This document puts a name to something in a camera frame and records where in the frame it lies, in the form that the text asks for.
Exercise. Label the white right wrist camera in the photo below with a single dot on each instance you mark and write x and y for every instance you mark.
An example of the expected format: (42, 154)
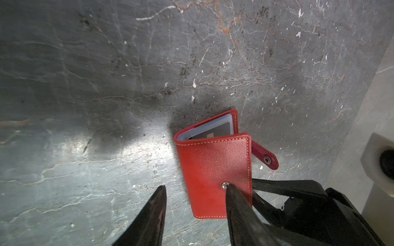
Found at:
(379, 142)

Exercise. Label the red leather card holder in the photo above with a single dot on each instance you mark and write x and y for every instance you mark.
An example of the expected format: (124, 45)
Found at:
(209, 164)

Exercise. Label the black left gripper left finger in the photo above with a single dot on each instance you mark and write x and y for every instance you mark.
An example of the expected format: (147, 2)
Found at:
(148, 227)

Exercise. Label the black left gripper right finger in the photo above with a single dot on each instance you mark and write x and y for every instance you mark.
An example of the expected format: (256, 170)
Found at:
(245, 228)

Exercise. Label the dark credit card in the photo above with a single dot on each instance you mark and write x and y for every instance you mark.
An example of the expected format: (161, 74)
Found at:
(220, 130)

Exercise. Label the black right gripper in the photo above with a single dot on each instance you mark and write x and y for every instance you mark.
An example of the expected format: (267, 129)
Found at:
(322, 214)

